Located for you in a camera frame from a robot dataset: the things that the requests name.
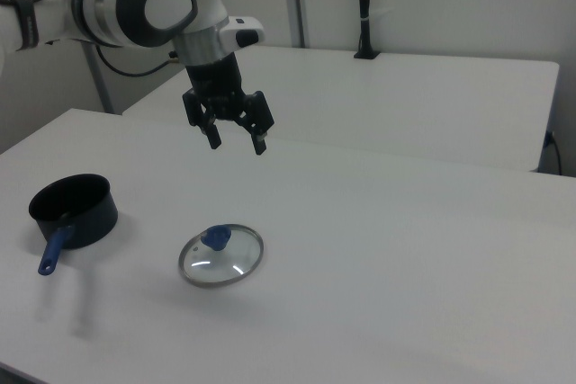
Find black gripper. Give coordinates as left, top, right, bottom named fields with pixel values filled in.
left=181, top=51, right=276, bottom=156

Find glass lid with blue knob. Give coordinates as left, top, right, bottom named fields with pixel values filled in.
left=177, top=223, right=266, bottom=289

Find dark saucepan with blue handle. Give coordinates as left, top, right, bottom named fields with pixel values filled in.
left=28, top=173, right=120, bottom=277

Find black velcro strap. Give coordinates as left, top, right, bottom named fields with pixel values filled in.
left=7, top=0, right=42, bottom=50

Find black wall cable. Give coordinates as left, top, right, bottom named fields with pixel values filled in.
left=543, top=129, right=564, bottom=176

